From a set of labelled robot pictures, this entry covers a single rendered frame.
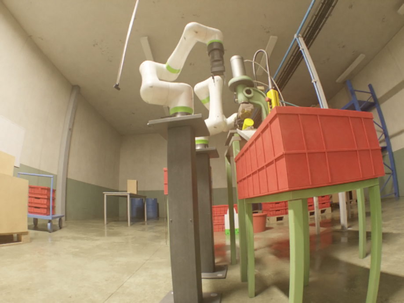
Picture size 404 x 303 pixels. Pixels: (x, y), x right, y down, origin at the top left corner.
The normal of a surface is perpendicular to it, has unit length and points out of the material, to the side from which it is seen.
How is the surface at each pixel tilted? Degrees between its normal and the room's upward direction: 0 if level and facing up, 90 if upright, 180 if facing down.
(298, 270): 90
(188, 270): 90
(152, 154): 90
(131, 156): 90
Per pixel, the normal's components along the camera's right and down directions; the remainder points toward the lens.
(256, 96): 0.01, -0.26
